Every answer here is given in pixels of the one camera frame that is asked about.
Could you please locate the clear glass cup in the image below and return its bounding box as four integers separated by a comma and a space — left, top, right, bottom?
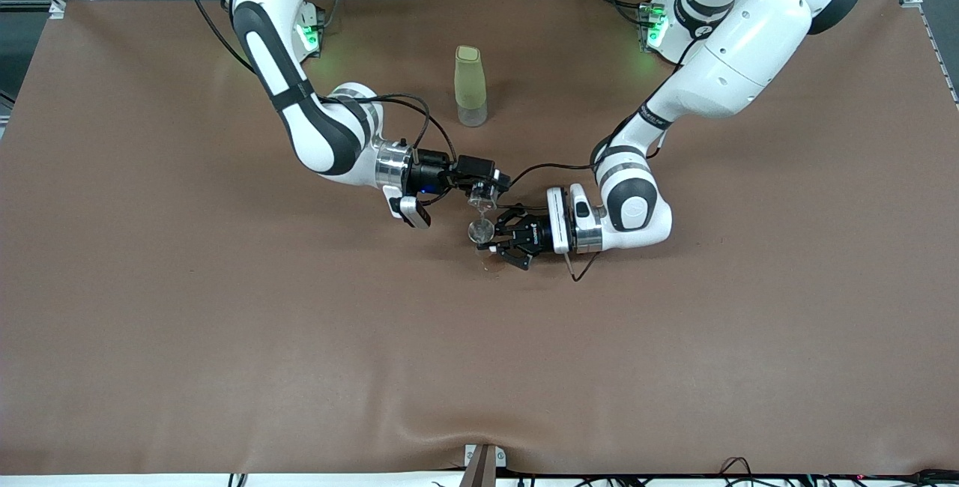
467, 182, 500, 220

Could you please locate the green bottle with clear base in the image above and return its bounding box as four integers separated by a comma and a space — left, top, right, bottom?
454, 45, 488, 128

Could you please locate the brown table mat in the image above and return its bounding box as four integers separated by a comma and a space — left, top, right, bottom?
0, 0, 959, 477

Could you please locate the metal table edge bracket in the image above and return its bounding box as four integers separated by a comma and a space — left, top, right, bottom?
465, 444, 507, 469

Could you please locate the brown stand post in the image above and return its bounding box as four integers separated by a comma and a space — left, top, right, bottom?
459, 445, 497, 487

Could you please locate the black cable bundle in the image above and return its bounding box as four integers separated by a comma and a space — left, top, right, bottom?
494, 457, 959, 487

